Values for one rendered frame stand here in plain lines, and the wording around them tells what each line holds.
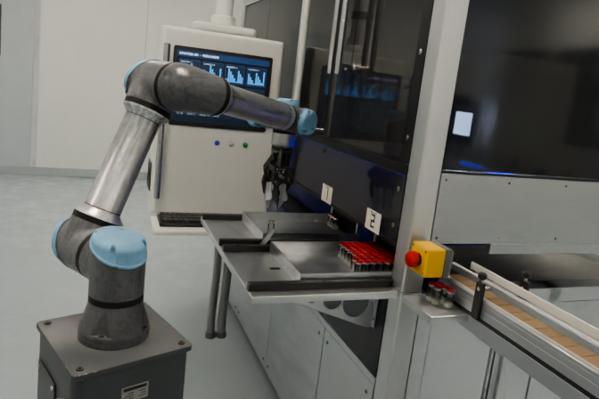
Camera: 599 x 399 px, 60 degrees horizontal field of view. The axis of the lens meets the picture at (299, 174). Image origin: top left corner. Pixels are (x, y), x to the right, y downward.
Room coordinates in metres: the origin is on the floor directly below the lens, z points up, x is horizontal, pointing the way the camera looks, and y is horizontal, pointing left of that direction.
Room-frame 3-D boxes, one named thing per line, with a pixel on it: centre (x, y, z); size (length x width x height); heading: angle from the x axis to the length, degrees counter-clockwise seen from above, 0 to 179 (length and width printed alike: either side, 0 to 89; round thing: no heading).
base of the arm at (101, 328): (1.07, 0.37, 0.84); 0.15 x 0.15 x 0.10
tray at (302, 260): (1.43, -0.14, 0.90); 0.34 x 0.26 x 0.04; 111
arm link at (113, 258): (1.08, 0.38, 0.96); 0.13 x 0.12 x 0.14; 51
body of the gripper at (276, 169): (1.66, 0.06, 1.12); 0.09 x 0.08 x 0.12; 21
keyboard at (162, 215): (2.00, 0.33, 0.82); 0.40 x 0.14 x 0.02; 111
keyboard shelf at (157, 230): (2.02, 0.34, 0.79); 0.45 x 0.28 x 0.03; 111
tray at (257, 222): (1.75, -0.02, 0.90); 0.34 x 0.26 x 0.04; 111
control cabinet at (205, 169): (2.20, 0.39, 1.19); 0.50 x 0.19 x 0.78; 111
